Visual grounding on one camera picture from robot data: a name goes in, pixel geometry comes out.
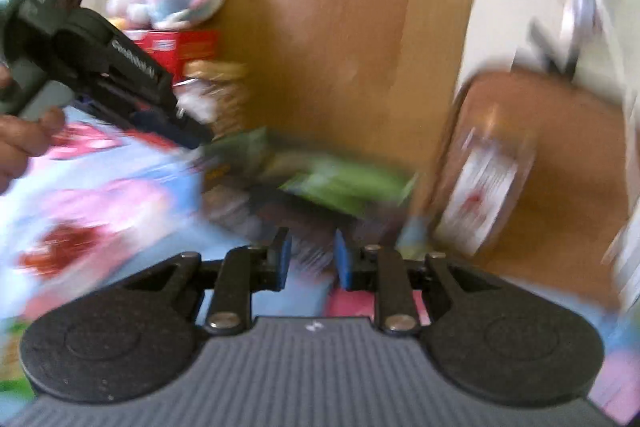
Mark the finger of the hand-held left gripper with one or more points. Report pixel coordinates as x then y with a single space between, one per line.
165 117

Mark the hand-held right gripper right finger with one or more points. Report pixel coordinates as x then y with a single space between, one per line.
343 264

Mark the person's left hand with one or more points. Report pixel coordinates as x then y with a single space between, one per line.
20 142

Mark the tall gold lid nut jar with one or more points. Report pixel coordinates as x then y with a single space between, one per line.
482 187

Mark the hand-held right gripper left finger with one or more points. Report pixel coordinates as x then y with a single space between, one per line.
283 259

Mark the short gold lid nut jar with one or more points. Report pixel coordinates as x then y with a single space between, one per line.
225 97

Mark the wooden headboard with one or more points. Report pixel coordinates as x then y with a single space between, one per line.
340 32

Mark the green snack packet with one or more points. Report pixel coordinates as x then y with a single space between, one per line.
345 184

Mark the red gift box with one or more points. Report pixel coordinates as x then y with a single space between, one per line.
185 49

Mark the cartoon pig printed bed sheet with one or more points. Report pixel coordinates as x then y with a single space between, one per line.
110 202

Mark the brown seat mat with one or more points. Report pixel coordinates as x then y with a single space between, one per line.
570 147

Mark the dark printed cardboard box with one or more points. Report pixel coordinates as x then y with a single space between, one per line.
250 207

